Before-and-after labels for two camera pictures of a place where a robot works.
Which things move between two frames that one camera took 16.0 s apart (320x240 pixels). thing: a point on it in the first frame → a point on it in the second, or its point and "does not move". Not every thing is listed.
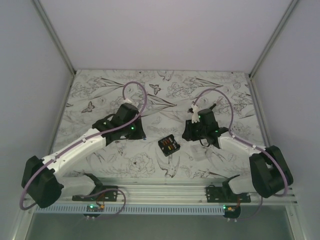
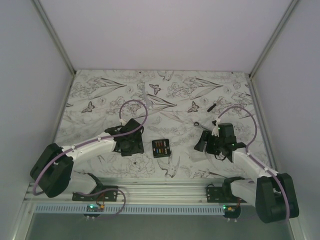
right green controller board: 232,211 does not move
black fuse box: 168,145 → 161,148
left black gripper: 140,133 → 138,148
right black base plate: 224,194 does not move
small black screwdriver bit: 212,107 does not move
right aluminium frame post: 272,37 does not move
